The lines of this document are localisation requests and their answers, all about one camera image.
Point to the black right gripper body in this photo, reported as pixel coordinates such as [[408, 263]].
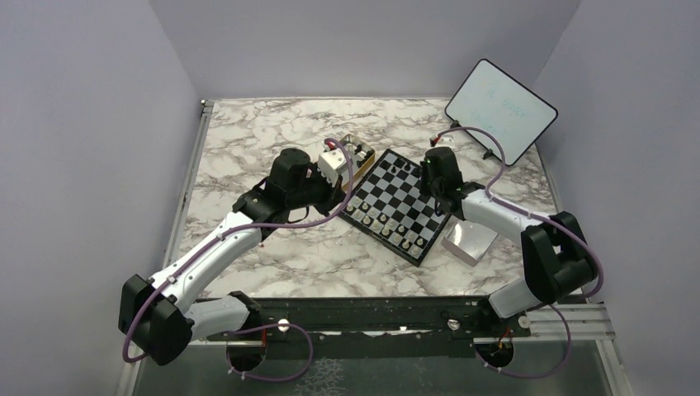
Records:
[[429, 186]]

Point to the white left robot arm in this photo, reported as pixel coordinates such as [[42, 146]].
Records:
[[159, 315]]

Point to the aluminium frame rail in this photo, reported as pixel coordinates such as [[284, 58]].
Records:
[[171, 250]]

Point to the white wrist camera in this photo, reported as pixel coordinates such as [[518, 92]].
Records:
[[333, 166], [442, 140]]

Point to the yellow metal tin box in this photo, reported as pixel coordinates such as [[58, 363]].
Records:
[[363, 156]]

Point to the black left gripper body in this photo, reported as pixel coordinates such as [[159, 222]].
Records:
[[318, 192]]

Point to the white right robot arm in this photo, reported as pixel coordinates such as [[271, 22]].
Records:
[[556, 258]]

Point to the small whiteboard on stand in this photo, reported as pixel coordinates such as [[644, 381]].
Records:
[[491, 100]]

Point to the silver metal tin lid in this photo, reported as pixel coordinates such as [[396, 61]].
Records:
[[468, 241]]

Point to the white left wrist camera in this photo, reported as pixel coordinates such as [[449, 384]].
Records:
[[333, 166]]

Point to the black and white chessboard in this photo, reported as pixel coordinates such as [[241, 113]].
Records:
[[398, 197]]

